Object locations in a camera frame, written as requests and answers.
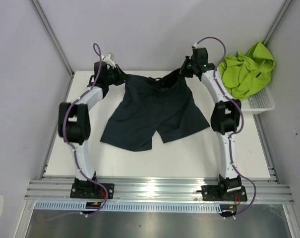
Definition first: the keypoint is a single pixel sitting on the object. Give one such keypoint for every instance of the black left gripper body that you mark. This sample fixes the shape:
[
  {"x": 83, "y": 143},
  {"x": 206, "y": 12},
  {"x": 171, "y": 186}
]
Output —
[{"x": 114, "y": 76}]

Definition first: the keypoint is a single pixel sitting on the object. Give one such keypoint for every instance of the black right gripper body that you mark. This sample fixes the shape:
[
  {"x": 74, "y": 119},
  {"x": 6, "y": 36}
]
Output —
[{"x": 187, "y": 69}]

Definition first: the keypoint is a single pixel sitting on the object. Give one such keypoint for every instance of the dark navy shorts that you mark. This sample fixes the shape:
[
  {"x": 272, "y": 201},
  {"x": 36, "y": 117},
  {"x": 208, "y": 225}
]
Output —
[{"x": 164, "y": 105}]

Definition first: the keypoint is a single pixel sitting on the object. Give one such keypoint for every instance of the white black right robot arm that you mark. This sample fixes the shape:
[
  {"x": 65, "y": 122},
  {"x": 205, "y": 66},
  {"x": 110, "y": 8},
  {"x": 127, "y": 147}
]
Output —
[{"x": 225, "y": 118}]

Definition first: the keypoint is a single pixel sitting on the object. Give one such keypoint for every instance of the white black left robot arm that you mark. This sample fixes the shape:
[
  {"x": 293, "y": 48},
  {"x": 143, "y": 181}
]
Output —
[{"x": 74, "y": 122}]

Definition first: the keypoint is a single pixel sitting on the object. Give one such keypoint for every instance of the lime green shorts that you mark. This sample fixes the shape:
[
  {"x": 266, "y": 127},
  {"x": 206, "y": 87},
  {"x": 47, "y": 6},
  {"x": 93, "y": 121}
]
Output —
[{"x": 246, "y": 75}]

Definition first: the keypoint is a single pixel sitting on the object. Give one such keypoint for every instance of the white plastic basket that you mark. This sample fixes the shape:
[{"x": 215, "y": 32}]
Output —
[{"x": 255, "y": 104}]

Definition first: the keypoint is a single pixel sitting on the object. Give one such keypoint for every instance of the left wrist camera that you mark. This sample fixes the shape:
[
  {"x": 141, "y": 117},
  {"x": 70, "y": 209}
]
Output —
[{"x": 108, "y": 60}]

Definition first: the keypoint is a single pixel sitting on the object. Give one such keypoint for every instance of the left aluminium frame post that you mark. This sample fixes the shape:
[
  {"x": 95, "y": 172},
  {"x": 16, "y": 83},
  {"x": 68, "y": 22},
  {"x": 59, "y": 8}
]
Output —
[{"x": 51, "y": 34}]

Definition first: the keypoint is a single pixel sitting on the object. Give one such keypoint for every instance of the aluminium frame post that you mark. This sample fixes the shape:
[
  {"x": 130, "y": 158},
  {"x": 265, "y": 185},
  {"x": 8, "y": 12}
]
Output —
[
  {"x": 51, "y": 34},
  {"x": 286, "y": 6}
]

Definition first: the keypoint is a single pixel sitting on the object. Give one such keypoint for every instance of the right aluminium frame post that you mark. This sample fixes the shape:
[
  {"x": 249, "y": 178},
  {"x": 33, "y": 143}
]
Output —
[{"x": 286, "y": 6}]

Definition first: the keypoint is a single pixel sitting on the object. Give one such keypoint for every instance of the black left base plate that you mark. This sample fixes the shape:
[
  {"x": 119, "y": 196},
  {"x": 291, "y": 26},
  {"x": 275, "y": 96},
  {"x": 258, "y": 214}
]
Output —
[{"x": 92, "y": 191}]

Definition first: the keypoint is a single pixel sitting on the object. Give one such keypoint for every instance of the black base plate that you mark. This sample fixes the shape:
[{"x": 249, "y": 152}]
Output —
[
  {"x": 92, "y": 191},
  {"x": 214, "y": 193}
]

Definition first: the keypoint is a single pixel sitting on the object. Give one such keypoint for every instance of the aluminium mounting rail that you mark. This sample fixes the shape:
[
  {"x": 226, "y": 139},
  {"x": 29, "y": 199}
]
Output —
[{"x": 165, "y": 190}]

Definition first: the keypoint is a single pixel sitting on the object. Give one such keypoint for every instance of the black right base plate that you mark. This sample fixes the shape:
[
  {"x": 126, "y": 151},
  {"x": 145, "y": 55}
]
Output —
[{"x": 214, "y": 193}]

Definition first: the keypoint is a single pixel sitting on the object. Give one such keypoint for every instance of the white slotted cable duct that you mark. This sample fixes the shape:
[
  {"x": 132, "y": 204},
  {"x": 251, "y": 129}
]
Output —
[{"x": 130, "y": 206}]

